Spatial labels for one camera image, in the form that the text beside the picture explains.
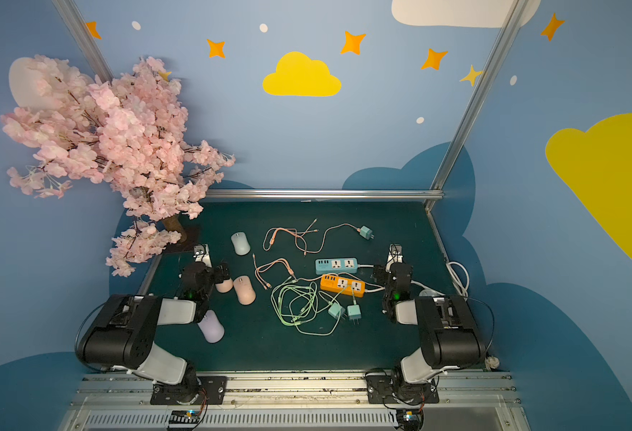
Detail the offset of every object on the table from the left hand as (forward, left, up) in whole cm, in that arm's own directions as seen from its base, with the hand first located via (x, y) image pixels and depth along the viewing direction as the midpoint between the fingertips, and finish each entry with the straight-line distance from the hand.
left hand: (211, 258), depth 94 cm
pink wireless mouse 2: (-10, -13, -6) cm, 18 cm away
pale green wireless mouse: (+10, -7, -6) cm, 14 cm away
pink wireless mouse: (-8, -5, -6) cm, 11 cm away
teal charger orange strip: (-16, -51, -6) cm, 54 cm away
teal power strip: (+1, -45, -5) cm, 46 cm away
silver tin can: (-10, -76, -2) cm, 76 cm away
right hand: (+2, -66, 0) cm, 66 cm away
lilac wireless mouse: (-22, -5, -5) cm, 23 cm away
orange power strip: (-8, -51, -5) cm, 52 cm away
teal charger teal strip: (+17, -58, -5) cm, 60 cm away
